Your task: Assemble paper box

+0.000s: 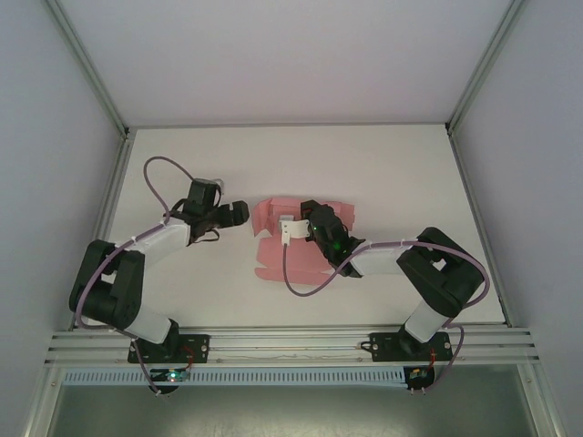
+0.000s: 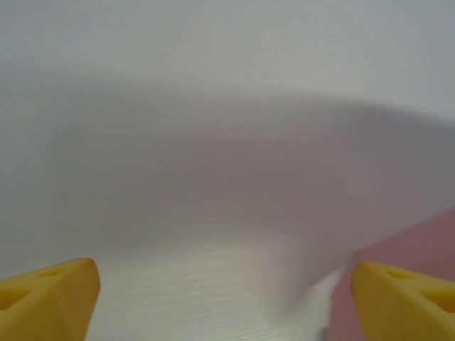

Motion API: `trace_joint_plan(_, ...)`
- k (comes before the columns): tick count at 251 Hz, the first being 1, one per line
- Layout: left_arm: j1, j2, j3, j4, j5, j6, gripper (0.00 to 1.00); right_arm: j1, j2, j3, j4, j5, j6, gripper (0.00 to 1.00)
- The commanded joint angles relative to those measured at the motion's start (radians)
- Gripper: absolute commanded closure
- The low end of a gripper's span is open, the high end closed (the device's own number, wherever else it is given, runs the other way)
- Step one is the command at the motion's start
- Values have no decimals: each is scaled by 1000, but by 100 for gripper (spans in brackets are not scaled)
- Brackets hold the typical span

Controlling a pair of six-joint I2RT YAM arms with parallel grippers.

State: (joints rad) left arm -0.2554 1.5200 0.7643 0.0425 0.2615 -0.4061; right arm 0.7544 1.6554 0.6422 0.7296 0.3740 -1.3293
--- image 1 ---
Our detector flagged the aluminium mounting rail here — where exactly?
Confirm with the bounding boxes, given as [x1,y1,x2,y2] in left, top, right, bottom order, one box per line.
[44,323,542,367]

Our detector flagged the circuit board with green light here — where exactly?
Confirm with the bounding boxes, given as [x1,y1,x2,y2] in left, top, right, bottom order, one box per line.
[149,367,192,383]

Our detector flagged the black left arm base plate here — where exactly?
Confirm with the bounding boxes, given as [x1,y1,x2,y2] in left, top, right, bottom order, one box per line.
[127,333,212,365]

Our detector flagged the aluminium side rail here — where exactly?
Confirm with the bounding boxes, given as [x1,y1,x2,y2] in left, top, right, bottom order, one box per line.
[447,129,514,328]
[67,129,134,331]

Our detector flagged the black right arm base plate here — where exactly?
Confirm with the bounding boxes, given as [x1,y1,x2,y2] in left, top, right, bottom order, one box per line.
[370,330,455,364]

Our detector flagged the aluminium frame leg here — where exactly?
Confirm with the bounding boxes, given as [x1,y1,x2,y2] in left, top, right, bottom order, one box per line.
[518,363,564,437]
[25,363,65,437]

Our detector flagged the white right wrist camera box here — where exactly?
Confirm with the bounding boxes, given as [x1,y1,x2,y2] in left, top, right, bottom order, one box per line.
[277,213,312,244]

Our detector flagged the grey metal panel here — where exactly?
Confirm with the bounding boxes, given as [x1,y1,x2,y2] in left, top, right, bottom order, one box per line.
[45,384,543,437]

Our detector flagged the slotted grey cable duct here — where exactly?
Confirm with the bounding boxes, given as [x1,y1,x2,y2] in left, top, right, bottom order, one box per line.
[61,367,407,388]

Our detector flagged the black round mount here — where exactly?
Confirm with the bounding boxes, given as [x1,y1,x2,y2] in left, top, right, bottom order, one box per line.
[406,367,437,396]

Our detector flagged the pink paper box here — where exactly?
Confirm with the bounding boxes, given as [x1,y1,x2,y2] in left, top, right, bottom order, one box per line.
[251,195,357,286]

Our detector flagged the aluminium corner post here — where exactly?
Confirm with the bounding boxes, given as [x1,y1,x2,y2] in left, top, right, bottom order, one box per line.
[44,0,133,140]
[445,0,527,137]

